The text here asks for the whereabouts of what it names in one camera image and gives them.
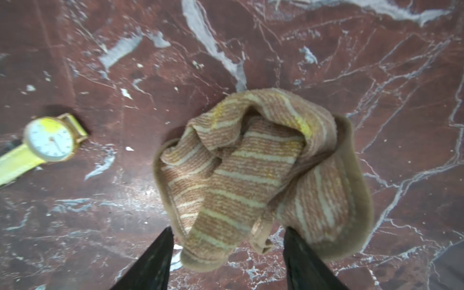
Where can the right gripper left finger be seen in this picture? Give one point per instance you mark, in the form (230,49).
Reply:
(152,270)

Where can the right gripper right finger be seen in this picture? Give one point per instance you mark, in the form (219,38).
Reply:
(304,269)

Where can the beige striped cloth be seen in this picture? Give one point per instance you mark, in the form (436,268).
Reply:
(260,157)

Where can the cream strap watch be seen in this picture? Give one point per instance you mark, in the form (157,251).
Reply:
(45,140)

